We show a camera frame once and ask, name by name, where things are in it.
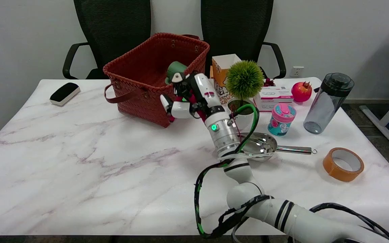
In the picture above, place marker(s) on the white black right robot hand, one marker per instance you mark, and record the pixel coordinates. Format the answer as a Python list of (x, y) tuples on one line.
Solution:
[(206, 89)]

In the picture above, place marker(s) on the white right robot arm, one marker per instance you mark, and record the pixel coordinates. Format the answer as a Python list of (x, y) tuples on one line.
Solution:
[(225, 135)]

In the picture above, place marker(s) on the brown woven storage basket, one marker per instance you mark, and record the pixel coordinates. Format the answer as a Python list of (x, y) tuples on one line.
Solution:
[(147, 98)]

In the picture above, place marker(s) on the orange white paper carton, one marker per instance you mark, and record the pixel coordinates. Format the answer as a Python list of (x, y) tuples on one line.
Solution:
[(219, 76)]

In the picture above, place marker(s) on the green cylindrical cup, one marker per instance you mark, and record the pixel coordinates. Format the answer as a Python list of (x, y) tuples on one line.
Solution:
[(176, 69)]

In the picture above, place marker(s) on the green spiky plant white pot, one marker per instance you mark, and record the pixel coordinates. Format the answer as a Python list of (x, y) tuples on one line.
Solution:
[(245, 79)]

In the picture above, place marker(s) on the small dark red object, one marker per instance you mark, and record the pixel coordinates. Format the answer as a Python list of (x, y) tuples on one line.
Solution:
[(268, 82)]

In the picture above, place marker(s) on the white pink cardboard box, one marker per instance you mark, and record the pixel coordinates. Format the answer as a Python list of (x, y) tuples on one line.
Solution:
[(274, 98)]

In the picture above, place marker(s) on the black mesh office chair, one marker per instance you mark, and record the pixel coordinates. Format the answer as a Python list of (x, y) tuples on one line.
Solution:
[(113, 27), (236, 23)]

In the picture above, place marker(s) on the shiny metal scoop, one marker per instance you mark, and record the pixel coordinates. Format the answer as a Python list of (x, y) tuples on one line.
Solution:
[(265, 143)]

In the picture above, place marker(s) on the teal pink kids cup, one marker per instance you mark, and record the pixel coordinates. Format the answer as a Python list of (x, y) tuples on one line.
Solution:
[(281, 119)]

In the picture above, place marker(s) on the red pomegranate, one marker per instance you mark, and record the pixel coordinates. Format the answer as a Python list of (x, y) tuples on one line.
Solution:
[(301, 91)]

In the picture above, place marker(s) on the grey transparent water bottle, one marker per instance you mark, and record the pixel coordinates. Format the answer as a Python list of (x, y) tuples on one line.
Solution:
[(326, 104)]

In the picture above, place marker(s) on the black white board eraser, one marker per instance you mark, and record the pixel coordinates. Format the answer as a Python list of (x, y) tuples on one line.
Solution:
[(64, 92)]

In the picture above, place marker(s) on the orange tape roll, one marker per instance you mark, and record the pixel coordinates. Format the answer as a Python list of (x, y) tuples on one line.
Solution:
[(331, 167)]

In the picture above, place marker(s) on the white desk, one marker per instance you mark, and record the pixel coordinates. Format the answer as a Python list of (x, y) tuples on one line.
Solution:
[(380, 128)]

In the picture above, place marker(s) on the white wall socket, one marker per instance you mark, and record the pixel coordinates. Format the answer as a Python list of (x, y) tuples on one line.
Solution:
[(296, 71)]

